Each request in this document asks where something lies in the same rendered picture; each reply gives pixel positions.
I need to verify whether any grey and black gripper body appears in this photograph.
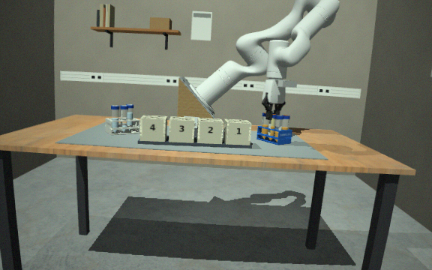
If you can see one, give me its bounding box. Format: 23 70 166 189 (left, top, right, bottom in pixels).
262 79 286 104

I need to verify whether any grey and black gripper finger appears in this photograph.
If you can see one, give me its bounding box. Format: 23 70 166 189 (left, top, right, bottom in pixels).
274 101 286 115
262 92 273 120

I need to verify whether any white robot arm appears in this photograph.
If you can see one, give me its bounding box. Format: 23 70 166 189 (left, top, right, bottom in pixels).
190 0 340 112

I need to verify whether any grey bench mat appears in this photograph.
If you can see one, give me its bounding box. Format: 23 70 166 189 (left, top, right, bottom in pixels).
55 122 328 160

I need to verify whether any blue tube rack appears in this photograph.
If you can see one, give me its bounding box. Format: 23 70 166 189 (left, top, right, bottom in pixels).
256 126 293 145

